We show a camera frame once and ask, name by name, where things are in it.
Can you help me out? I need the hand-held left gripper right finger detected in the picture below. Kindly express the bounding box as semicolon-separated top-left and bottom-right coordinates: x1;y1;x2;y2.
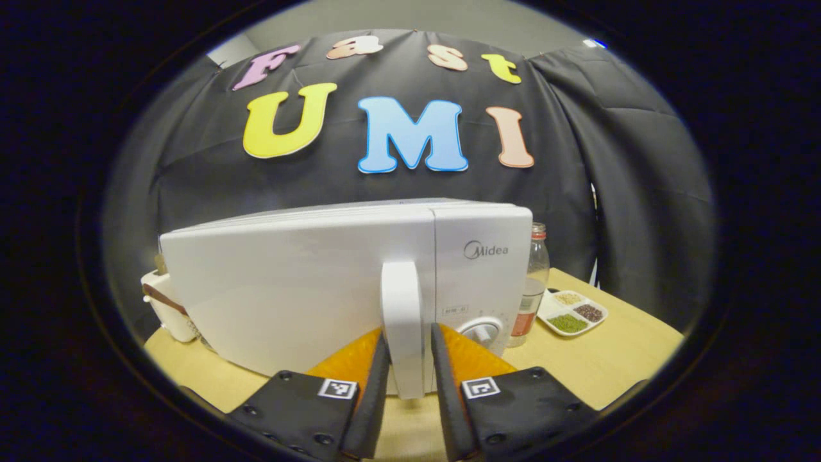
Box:
430;322;601;462

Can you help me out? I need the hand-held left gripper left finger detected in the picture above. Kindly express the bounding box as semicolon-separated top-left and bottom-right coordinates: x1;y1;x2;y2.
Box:
224;328;391;462

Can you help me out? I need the white microwave oven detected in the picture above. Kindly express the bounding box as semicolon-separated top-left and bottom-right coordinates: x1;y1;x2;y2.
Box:
159;198;534;400

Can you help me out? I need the clear plastic water bottle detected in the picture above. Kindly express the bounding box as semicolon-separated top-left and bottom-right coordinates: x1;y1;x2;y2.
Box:
506;222;551;349

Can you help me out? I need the white divided dish with beans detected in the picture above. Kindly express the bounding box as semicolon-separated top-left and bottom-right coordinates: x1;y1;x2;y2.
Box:
537;289;609;338

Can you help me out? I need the white toaster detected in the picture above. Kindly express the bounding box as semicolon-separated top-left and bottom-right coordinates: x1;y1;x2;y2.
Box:
140;269;201;343

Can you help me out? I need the wooden spoon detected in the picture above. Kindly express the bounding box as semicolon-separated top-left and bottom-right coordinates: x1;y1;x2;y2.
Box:
142;284;188;316

